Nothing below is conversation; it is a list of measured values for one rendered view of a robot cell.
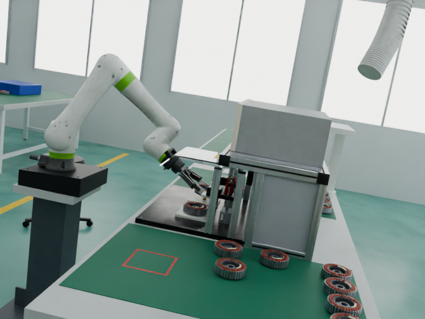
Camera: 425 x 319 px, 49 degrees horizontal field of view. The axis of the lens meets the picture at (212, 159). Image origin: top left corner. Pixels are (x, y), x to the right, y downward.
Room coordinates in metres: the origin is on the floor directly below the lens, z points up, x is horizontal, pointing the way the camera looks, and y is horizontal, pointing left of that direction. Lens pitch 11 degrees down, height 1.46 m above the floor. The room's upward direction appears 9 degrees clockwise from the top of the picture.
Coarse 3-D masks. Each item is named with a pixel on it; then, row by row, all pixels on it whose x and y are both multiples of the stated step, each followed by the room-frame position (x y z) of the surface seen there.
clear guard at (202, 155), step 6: (186, 150) 2.06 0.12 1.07; (192, 150) 2.09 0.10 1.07; (198, 150) 2.11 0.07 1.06; (204, 150) 2.14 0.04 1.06; (174, 156) 2.07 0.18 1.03; (180, 156) 1.92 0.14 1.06; (186, 156) 1.92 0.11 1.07; (192, 156) 1.94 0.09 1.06; (198, 156) 1.96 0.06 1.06; (204, 156) 1.98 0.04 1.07; (210, 156) 2.00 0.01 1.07; (210, 162) 1.90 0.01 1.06; (216, 162) 1.90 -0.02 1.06
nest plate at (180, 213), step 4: (180, 208) 2.08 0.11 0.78; (176, 212) 2.02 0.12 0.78; (180, 212) 2.03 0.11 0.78; (184, 212) 2.04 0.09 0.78; (180, 216) 1.99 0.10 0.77; (184, 216) 1.99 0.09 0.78; (188, 216) 1.99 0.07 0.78; (192, 216) 1.99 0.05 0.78; (196, 216) 2.00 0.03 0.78; (200, 216) 2.01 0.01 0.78; (204, 216) 2.02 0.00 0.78; (196, 220) 1.98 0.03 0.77; (200, 220) 1.98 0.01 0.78; (204, 220) 1.98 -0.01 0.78
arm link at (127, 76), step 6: (126, 66) 2.34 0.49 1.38; (126, 72) 2.32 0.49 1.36; (132, 72) 2.37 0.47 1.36; (120, 78) 2.30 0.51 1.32; (126, 78) 2.31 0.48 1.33; (132, 78) 2.32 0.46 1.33; (114, 84) 2.31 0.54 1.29; (120, 84) 2.30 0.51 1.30; (126, 84) 2.30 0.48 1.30; (120, 90) 2.32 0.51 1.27
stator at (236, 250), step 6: (222, 240) 1.75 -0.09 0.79; (228, 240) 1.76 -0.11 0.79; (216, 246) 1.68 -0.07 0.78; (222, 246) 1.69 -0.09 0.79; (228, 246) 1.72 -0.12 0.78; (234, 246) 1.73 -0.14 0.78; (240, 246) 1.71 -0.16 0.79; (216, 252) 1.68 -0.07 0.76; (222, 252) 1.66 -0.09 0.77; (228, 252) 1.66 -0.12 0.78; (234, 252) 1.66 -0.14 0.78; (240, 252) 1.68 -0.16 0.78; (234, 258) 1.67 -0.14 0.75
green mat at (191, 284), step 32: (128, 224) 1.86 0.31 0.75; (96, 256) 1.50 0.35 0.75; (128, 256) 1.54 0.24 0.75; (160, 256) 1.58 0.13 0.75; (192, 256) 1.63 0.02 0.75; (256, 256) 1.73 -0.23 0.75; (96, 288) 1.29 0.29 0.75; (128, 288) 1.32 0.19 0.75; (160, 288) 1.35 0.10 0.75; (192, 288) 1.38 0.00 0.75; (224, 288) 1.42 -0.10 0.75; (256, 288) 1.45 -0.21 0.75; (288, 288) 1.49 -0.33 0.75; (320, 288) 1.53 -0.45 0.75
